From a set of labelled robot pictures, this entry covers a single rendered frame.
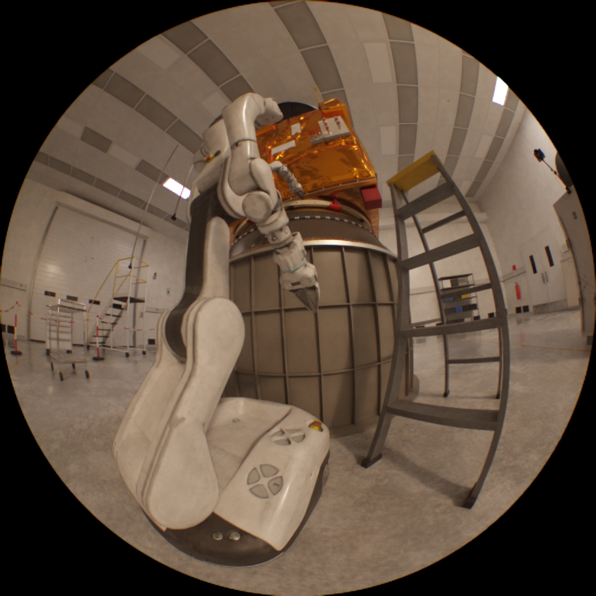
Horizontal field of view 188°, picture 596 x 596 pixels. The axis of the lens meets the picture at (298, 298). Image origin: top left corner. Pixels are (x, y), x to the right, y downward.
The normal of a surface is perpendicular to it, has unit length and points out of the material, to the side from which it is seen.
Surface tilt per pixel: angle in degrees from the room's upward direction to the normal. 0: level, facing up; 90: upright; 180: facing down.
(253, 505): 38
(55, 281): 90
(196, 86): 180
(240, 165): 114
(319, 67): 180
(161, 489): 87
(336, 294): 90
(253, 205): 142
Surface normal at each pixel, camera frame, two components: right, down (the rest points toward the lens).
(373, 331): 0.29, -0.18
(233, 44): 0.06, 0.98
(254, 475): -0.30, -0.86
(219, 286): 0.91, -0.13
